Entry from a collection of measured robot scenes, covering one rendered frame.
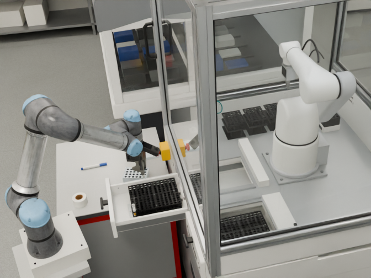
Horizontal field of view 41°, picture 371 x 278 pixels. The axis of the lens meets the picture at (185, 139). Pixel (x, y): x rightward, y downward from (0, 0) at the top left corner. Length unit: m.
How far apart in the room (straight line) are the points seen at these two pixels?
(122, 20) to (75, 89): 2.35
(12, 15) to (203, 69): 4.96
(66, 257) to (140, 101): 1.11
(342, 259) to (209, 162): 0.79
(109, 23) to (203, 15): 1.47
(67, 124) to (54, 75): 3.35
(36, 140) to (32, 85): 3.13
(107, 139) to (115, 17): 0.82
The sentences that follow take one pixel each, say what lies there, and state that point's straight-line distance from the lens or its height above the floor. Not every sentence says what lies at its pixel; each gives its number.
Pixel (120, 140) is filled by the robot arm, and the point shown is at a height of 1.20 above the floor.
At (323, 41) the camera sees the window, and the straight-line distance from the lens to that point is 1.44.
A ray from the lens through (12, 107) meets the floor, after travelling 4.94.
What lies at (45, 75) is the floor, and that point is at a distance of 5.34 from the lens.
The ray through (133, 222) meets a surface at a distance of 2.23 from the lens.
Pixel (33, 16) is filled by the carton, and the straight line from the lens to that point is 6.10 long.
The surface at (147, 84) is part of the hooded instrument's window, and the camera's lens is 2.92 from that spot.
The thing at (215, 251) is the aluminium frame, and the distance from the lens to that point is 1.82.
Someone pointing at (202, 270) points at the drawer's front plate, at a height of 0.89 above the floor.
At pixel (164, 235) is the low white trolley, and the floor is 0.49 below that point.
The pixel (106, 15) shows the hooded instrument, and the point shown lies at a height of 1.45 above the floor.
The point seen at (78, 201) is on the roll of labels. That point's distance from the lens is 2.50.
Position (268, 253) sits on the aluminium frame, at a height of 1.01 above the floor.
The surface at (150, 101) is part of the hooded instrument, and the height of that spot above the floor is 0.89.
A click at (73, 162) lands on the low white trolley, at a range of 2.80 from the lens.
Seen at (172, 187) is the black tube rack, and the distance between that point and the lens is 2.33.
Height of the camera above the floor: 2.47
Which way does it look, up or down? 37 degrees down
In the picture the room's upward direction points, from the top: 5 degrees counter-clockwise
